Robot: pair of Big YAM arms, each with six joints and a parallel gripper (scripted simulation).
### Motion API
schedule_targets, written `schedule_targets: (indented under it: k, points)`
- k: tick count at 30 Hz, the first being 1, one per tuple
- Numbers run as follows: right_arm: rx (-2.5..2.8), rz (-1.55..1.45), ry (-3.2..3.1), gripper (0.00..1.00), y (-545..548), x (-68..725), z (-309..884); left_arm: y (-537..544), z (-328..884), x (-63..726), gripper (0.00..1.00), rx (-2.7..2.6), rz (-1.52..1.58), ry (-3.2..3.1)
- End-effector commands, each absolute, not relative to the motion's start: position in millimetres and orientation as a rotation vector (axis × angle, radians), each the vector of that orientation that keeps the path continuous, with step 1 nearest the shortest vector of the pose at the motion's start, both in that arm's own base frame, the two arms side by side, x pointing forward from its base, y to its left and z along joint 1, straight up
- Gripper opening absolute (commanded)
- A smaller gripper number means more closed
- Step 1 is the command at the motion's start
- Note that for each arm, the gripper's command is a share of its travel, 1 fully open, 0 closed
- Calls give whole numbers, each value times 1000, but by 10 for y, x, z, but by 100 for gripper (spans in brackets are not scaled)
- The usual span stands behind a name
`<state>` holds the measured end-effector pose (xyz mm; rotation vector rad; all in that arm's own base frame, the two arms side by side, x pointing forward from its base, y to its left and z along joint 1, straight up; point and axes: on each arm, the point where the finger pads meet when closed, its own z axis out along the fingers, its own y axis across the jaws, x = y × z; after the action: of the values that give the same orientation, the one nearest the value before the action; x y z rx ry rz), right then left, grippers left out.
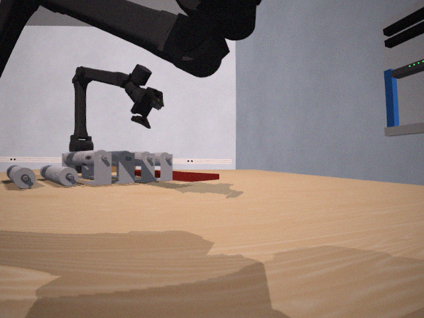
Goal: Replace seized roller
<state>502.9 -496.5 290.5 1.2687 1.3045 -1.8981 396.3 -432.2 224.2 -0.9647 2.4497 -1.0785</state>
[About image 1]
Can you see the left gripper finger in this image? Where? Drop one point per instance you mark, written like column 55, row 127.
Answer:
column 140, row 120
column 153, row 93

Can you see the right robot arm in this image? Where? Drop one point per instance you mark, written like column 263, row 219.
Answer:
column 195, row 43

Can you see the red rectangular tray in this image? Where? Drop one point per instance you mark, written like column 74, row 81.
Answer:
column 186, row 176

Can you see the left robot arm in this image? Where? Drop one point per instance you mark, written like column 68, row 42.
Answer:
column 137, row 78

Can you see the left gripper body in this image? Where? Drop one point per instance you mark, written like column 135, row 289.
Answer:
column 141, row 101

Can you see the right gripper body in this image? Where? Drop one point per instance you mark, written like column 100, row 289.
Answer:
column 236, row 8

